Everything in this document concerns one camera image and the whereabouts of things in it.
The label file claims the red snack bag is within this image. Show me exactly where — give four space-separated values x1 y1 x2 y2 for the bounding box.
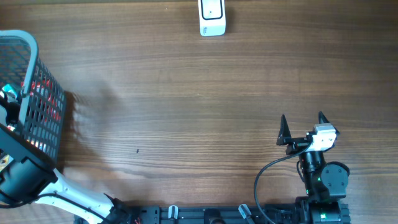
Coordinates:
6 77 62 150

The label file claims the teal tissue pack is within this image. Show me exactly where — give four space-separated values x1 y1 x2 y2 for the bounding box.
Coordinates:
2 84 18 98

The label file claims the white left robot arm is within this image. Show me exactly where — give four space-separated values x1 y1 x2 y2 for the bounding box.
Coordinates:
1 91 132 223

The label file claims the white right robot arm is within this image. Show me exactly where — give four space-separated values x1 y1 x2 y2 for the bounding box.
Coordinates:
276 112 351 223

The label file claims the white barcode scanner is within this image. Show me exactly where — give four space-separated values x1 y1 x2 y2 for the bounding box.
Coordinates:
198 0 226 37

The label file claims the grey plastic shopping basket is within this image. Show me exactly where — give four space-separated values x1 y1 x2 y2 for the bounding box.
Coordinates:
1 30 67 177

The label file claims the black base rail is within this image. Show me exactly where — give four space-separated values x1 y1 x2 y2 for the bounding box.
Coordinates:
73 203 351 224

